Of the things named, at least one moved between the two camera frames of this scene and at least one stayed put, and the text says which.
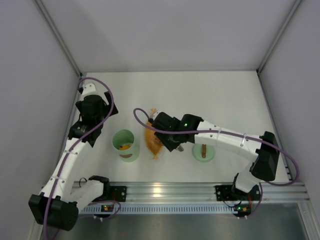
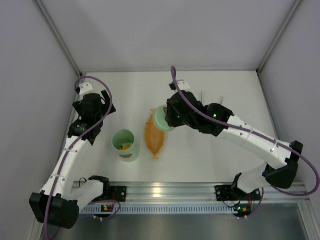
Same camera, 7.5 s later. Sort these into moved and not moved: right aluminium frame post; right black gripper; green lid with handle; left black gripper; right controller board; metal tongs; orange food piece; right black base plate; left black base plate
Moved: metal tongs; green lid with handle; right black gripper
Not moved: left black base plate; right black base plate; right controller board; orange food piece; left black gripper; right aluminium frame post
